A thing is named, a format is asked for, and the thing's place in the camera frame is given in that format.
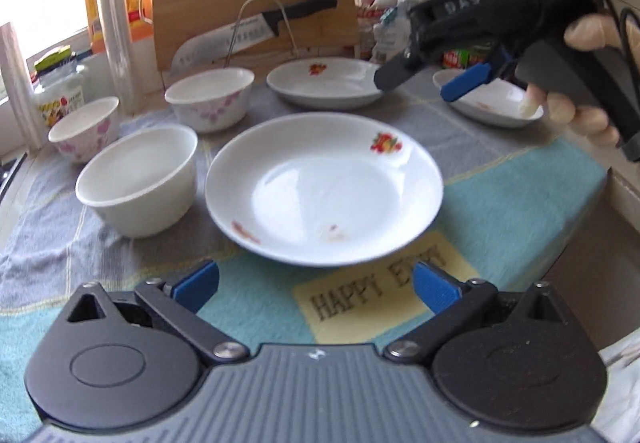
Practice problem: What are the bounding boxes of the white bowl pink flowers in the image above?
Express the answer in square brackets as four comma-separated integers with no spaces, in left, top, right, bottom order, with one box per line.
[48,96,121,165]
[164,67,255,133]

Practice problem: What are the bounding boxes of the person's right hand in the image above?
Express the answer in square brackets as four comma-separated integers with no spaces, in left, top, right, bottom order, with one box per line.
[520,13,626,149]

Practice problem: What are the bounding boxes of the black stove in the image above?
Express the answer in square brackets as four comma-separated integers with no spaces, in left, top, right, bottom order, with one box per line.
[0,153,28,204]

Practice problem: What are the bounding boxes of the glass jar cartoon label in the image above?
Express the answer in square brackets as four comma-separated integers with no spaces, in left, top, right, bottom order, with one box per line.
[31,44,96,130]

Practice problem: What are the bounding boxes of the black-handled kitchen knife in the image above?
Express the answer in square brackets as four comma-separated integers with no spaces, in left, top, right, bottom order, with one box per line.
[167,0,338,79]

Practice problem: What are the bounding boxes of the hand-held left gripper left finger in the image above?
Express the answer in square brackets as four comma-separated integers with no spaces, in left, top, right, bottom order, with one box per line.
[65,259,251,366]

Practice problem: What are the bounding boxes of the large plastic wrap roll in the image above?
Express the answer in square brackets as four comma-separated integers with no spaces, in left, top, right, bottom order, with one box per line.
[92,0,138,114]

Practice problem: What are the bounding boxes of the red and white bag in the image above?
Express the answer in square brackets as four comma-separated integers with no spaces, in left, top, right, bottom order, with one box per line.
[356,0,386,61]

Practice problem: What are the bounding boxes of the orange cooking oil bottle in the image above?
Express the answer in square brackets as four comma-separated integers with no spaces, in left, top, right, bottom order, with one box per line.
[84,0,153,55]

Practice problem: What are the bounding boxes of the grey checked towel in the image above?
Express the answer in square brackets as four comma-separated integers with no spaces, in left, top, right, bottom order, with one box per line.
[0,68,608,443]

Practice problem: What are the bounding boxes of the plain white bowl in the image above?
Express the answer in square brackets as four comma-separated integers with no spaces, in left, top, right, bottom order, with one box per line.
[75,126,200,238]

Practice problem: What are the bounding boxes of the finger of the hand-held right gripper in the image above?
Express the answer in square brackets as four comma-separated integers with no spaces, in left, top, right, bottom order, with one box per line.
[373,44,428,92]
[439,47,515,102]

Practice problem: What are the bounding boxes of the black cable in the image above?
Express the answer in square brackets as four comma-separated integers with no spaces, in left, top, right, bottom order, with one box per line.
[595,0,640,61]

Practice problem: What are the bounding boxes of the green tub red label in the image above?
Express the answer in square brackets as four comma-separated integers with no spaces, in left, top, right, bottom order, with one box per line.
[442,48,493,70]

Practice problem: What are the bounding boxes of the white printed bag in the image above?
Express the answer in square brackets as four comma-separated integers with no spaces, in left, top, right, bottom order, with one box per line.
[372,0,432,65]

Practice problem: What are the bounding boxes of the white plate fruit print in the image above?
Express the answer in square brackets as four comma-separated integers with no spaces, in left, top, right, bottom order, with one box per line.
[266,57,388,110]
[205,112,445,268]
[432,68,545,128]

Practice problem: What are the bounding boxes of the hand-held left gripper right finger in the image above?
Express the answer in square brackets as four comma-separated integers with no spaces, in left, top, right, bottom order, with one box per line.
[382,260,573,366]

